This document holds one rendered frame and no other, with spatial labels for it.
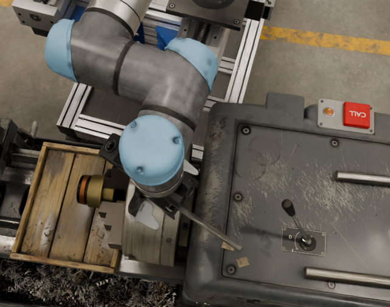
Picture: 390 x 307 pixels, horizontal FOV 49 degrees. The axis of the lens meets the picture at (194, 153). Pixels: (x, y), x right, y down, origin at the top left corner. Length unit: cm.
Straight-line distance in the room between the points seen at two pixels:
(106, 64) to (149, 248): 55
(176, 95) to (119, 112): 168
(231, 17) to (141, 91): 77
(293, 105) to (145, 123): 61
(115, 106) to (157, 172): 175
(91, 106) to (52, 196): 94
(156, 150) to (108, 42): 16
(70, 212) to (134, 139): 88
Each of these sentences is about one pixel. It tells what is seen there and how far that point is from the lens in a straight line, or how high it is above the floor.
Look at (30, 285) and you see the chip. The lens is 170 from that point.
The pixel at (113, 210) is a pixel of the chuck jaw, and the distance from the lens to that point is 110.
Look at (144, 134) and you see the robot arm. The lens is 50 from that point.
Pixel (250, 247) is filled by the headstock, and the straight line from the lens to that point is 93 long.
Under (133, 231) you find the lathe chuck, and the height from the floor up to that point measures 119.
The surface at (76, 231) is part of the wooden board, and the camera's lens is 134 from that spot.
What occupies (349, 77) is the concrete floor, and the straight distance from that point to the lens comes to 273.
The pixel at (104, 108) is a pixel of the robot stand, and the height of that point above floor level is 21.
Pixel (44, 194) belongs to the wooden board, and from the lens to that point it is 139.
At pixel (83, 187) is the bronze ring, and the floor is 112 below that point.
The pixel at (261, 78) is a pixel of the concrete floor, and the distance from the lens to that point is 258.
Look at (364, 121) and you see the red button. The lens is 108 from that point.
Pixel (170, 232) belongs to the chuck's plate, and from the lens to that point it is 98.
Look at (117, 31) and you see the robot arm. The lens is 59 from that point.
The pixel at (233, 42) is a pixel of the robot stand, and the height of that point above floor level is 21.
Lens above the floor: 216
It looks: 68 degrees down
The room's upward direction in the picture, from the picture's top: 5 degrees clockwise
